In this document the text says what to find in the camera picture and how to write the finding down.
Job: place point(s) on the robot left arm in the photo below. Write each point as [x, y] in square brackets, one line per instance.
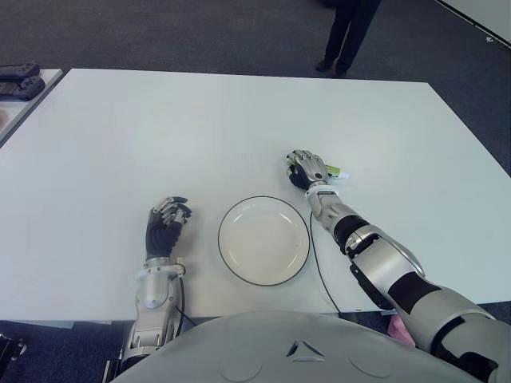
[153, 291]

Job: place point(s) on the green white toothpaste tube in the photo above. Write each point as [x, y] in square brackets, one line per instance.
[336, 170]

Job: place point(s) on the white plate black rim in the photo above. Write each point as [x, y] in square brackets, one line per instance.
[261, 243]

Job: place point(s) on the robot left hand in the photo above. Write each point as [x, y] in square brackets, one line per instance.
[159, 237]

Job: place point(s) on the person in dark trousers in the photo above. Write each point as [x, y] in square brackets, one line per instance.
[347, 36]

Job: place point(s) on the black game controller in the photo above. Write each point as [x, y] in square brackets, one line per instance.
[18, 70]
[24, 88]

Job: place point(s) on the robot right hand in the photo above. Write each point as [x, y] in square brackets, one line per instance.
[311, 169]

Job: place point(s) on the white background table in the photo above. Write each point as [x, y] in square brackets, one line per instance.
[483, 16]

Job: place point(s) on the black device on floor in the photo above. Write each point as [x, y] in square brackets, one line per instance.
[10, 349]

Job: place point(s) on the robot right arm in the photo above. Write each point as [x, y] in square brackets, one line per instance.
[383, 263]

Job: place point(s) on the white side table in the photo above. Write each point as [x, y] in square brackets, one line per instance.
[26, 107]

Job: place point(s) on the grey robot torso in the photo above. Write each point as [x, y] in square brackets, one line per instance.
[279, 343]

